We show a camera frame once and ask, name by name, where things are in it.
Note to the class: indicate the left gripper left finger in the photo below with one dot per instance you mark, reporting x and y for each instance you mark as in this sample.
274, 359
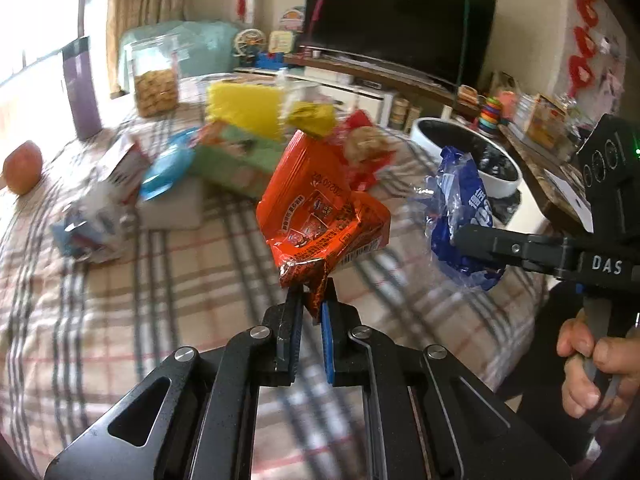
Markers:
278, 357

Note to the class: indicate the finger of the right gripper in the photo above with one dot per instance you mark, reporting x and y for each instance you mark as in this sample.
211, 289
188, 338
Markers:
495, 247

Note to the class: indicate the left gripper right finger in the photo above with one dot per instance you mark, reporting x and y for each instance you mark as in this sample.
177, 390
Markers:
342, 356

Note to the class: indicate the blue tissue pack wrapper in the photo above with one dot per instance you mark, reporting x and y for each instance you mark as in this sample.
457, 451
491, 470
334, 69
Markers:
454, 197

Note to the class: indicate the orange red snack bag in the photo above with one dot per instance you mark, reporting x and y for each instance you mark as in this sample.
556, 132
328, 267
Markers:
313, 221

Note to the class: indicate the white foam block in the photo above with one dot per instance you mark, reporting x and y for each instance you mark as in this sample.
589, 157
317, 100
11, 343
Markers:
179, 208

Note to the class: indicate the white red bag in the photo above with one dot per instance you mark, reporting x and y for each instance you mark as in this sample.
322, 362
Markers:
365, 144

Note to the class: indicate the green cardboard box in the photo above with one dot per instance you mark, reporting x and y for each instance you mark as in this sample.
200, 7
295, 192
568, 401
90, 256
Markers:
234, 159

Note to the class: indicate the yellow plastic bag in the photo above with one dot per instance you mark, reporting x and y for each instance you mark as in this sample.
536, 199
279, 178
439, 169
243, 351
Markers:
255, 108

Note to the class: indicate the right hand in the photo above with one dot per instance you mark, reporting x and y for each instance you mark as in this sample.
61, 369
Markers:
611, 355

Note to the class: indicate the brown marble side counter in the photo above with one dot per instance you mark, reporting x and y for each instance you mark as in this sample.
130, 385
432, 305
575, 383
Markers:
537, 171

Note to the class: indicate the colourful box on counter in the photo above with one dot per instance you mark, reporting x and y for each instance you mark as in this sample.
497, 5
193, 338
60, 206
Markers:
545, 124

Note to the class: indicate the plaid checkered tablecloth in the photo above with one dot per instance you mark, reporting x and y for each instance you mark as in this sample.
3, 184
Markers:
75, 338

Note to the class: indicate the white tv cabinet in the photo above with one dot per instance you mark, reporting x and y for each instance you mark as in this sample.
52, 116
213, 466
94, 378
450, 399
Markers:
389, 108

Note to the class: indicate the black television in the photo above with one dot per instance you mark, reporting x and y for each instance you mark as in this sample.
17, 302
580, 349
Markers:
444, 39

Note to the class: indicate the toy telephone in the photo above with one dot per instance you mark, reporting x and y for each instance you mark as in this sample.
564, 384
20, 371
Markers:
281, 42

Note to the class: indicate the toy ferris wheel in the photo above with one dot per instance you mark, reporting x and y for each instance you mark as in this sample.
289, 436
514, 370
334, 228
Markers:
249, 42

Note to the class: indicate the clear jar with cookies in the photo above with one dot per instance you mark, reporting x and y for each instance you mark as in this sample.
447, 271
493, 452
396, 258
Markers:
155, 76

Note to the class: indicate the teal covered furniture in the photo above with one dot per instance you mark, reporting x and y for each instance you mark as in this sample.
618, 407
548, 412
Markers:
202, 47

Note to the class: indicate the purple thermos bottle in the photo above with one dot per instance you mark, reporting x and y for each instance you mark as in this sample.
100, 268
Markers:
80, 88

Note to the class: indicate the rainbow stacking ring toy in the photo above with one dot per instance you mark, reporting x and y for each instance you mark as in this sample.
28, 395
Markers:
490, 116

